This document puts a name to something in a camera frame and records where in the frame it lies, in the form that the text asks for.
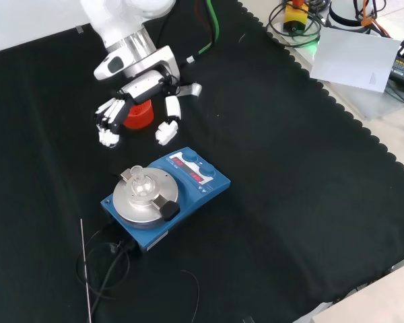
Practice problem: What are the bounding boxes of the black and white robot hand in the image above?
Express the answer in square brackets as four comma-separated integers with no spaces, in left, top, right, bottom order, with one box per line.
[94,69,182,148]

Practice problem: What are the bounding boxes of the heater with blue base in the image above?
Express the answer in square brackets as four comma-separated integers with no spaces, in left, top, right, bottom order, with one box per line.
[100,147,232,255]

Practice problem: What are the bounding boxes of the red ribbed plastic cup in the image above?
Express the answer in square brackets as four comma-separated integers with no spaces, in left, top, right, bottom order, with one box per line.
[123,100,155,131]

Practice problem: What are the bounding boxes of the clear round-bottom flask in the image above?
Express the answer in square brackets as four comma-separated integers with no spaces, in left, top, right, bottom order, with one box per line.
[129,165,156,199]

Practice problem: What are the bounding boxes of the silver round heating block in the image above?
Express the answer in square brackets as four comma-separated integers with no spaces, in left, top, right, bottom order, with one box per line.
[112,167,181,231]

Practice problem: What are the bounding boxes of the yellow stop button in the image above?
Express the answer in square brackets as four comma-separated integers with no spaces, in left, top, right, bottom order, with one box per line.
[283,0,307,34]

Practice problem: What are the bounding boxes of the black bench cloth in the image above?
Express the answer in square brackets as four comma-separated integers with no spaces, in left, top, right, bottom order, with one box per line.
[0,0,404,323]

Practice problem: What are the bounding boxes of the thin metal probe rod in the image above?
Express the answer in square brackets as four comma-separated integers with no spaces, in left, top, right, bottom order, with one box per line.
[79,218,92,323]

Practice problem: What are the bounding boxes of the pale board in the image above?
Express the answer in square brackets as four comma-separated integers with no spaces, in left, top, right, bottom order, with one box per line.
[309,26,402,94]

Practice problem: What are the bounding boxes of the grey mounting plate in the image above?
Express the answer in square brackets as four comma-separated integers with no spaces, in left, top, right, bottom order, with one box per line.
[265,25,404,120]

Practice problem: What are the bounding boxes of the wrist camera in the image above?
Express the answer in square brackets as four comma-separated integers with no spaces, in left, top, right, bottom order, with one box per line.
[93,55,126,81]

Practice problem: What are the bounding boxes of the green cable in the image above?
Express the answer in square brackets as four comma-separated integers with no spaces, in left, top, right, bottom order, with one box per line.
[187,0,221,64]

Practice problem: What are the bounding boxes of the thick black power cable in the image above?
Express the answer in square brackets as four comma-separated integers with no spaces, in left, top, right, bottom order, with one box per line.
[89,239,137,319]

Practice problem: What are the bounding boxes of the thin black probe cable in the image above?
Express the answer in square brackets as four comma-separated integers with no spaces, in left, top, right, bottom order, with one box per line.
[75,225,201,323]

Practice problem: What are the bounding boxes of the orange cable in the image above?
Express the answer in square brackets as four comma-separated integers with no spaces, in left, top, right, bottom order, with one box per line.
[360,0,392,36]

